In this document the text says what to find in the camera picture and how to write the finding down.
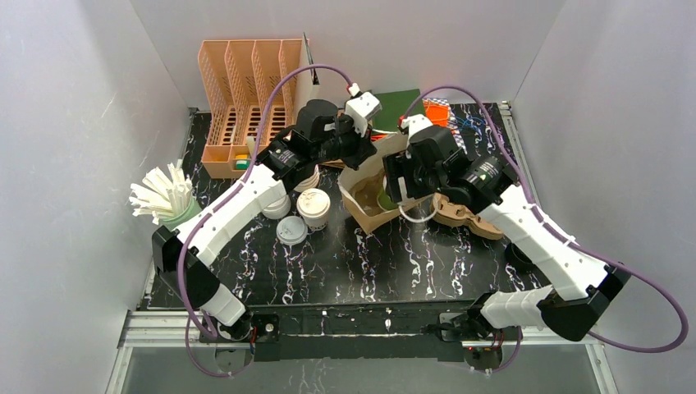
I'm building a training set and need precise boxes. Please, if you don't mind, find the stack of paper cups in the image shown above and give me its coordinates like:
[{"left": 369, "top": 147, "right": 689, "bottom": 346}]
[{"left": 294, "top": 165, "right": 320, "bottom": 193}]

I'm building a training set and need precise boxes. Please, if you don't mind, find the cardboard two-cup carrier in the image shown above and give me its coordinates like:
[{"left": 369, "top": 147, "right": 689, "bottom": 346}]
[{"left": 432, "top": 193, "right": 504, "bottom": 241}]

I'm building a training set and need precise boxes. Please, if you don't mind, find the green paper cup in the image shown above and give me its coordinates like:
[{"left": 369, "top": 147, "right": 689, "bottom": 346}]
[{"left": 377, "top": 188, "right": 398, "bottom": 212}]

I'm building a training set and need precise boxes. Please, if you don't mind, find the tan paper bag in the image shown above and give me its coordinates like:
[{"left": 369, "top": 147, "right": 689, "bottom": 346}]
[{"left": 338, "top": 133, "right": 407, "bottom": 234}]

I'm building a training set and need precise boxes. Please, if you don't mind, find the single white lid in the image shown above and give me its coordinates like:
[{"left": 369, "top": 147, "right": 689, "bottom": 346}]
[{"left": 296, "top": 188, "right": 331, "bottom": 218}]

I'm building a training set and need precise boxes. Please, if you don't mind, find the single paper cup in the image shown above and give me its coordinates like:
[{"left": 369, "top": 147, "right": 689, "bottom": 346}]
[{"left": 296, "top": 188, "right": 331, "bottom": 231}]

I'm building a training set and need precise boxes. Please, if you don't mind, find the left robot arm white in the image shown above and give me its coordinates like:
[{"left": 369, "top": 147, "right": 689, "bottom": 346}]
[{"left": 152, "top": 93, "right": 382, "bottom": 338}]

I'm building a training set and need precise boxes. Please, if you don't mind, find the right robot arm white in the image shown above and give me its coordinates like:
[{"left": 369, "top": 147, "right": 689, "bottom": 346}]
[{"left": 383, "top": 125, "right": 631, "bottom": 341}]

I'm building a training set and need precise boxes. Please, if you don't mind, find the white folder in organizer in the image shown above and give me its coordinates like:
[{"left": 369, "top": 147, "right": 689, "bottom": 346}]
[{"left": 294, "top": 33, "right": 321, "bottom": 115}]

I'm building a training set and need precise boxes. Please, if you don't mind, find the orange paper bag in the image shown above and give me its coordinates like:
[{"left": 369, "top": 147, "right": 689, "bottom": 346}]
[{"left": 423, "top": 99, "right": 450, "bottom": 127}]

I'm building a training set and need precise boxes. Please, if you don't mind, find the dark green paper bag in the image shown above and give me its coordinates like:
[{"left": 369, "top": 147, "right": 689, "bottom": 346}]
[{"left": 372, "top": 89, "right": 421, "bottom": 132}]

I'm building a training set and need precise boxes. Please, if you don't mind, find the green yellow small item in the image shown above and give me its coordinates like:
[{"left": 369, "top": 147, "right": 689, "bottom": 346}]
[{"left": 234, "top": 154, "right": 251, "bottom": 171}]

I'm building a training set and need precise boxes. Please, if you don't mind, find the stack of white lids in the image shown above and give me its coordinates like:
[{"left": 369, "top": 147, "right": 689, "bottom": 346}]
[{"left": 262, "top": 195, "right": 291, "bottom": 220}]

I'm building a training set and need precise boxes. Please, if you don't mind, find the loose white lid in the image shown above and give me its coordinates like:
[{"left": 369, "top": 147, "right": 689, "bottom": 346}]
[{"left": 276, "top": 216, "right": 308, "bottom": 246}]

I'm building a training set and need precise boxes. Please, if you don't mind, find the pink desk file organizer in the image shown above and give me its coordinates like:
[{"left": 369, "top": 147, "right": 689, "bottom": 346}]
[{"left": 198, "top": 39, "right": 302, "bottom": 179}]

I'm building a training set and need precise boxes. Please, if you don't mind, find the black round lid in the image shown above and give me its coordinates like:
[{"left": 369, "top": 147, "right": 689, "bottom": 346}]
[{"left": 504, "top": 243, "right": 535, "bottom": 273}]

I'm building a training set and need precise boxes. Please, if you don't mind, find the green cup holder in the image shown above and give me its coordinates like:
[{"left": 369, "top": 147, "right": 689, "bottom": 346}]
[{"left": 159, "top": 198, "right": 202, "bottom": 231}]

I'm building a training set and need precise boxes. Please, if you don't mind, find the white wrapped straws bundle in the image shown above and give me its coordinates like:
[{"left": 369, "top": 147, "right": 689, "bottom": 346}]
[{"left": 128, "top": 159, "right": 194, "bottom": 225}]

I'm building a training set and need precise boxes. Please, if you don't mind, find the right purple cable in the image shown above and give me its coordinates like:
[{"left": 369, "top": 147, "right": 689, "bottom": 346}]
[{"left": 402, "top": 85, "right": 690, "bottom": 376}]

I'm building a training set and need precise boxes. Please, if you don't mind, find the purple cable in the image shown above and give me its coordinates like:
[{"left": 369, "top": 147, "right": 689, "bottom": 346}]
[
  {"left": 176, "top": 64, "right": 357, "bottom": 379},
  {"left": 402, "top": 85, "right": 690, "bottom": 376}
]

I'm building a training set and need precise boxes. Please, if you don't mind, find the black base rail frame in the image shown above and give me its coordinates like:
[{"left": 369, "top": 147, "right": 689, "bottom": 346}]
[{"left": 117, "top": 295, "right": 616, "bottom": 394}]

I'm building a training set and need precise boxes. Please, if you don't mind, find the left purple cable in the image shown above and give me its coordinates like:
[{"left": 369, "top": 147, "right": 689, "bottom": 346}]
[{"left": 176, "top": 64, "right": 357, "bottom": 379}]

